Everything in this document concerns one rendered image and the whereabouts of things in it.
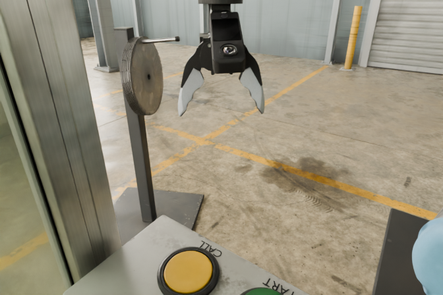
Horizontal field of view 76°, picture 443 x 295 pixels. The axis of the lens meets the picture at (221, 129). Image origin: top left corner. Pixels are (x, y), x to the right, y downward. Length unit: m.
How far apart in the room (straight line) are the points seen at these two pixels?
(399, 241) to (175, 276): 0.40
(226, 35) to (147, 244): 0.29
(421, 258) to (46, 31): 0.32
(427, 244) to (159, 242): 0.22
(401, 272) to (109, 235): 0.40
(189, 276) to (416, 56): 5.59
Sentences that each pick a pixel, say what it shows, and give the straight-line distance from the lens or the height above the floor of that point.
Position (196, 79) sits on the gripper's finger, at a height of 0.98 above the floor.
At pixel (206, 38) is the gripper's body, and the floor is 1.05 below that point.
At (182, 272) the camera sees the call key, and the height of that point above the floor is 0.90.
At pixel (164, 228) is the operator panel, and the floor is 0.90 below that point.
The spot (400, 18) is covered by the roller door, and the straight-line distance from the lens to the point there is 5.68.
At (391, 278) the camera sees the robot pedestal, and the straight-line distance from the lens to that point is 0.51.
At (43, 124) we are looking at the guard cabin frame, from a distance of 0.22.
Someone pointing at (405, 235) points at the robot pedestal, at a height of 0.75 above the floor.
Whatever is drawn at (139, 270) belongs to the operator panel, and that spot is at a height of 0.90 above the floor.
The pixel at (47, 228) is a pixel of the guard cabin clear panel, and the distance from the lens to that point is 0.28.
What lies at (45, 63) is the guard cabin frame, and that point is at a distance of 0.22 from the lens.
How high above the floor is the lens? 1.10
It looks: 25 degrees down
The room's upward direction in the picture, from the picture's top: straight up
